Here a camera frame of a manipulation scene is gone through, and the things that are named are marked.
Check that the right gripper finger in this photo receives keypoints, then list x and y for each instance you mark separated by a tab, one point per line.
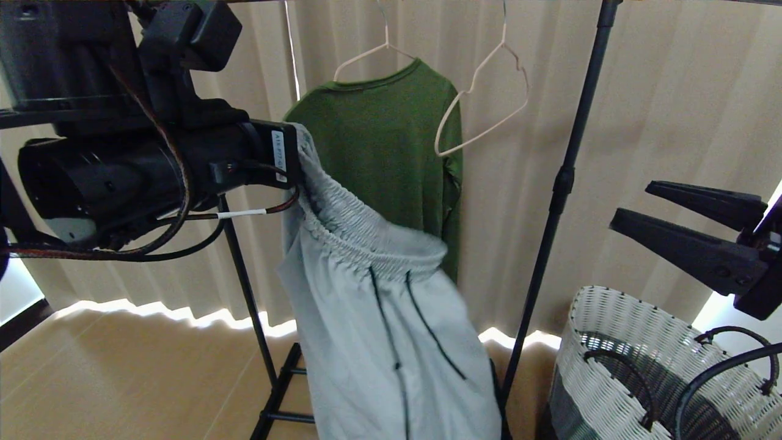
690	253
715	205

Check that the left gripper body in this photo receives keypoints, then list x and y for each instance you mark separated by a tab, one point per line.
134	171

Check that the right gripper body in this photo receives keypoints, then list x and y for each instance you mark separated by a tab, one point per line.
771	275

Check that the pink clothes hanger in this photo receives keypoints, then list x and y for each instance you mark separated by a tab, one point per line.
386	36
482	131

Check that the green long-sleeved shirt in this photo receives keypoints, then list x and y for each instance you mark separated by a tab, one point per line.
379	140

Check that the pale grey garment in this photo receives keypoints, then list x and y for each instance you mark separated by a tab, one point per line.
366	336

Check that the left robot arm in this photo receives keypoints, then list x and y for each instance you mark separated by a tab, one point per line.
61	49

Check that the white laundry basket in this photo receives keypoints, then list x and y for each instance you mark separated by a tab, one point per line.
611	391

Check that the beige curtain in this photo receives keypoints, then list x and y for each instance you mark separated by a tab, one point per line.
672	91

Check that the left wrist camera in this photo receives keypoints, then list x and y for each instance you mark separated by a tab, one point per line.
195	30

